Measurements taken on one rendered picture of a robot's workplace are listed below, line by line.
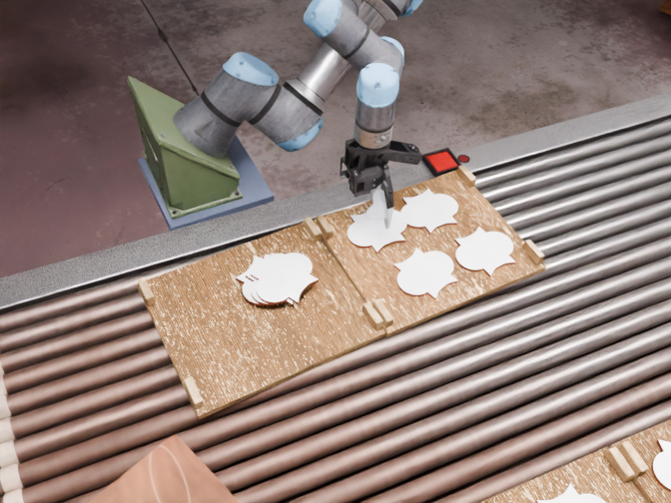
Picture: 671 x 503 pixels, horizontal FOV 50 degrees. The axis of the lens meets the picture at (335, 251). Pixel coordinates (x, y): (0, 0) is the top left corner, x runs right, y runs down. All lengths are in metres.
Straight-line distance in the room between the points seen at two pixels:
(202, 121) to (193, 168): 0.11
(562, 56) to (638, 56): 0.41
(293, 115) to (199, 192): 0.29
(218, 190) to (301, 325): 0.46
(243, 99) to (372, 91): 0.45
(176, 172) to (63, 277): 0.34
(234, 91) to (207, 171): 0.20
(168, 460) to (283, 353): 0.34
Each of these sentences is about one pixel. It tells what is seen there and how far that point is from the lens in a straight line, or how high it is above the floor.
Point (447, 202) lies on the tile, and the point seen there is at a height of 0.94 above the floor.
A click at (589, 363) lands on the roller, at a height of 0.92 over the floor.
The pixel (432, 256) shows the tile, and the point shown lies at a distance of 1.62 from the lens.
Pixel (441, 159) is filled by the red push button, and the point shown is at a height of 0.93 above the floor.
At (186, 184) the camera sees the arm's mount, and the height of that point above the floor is 0.97.
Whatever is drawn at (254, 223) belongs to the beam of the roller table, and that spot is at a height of 0.92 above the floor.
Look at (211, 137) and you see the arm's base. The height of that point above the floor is 1.05.
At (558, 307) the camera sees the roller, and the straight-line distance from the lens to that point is 1.64.
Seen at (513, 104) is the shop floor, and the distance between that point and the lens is 3.67.
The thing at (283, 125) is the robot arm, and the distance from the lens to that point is 1.73.
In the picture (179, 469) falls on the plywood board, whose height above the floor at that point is 1.04.
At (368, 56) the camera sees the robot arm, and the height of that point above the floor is 1.37.
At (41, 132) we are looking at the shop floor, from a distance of 3.53.
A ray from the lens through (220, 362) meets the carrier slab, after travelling 1.46.
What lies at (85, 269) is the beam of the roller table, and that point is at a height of 0.92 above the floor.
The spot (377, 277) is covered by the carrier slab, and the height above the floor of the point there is 0.94.
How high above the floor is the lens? 2.17
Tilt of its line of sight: 50 degrees down
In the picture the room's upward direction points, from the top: 3 degrees clockwise
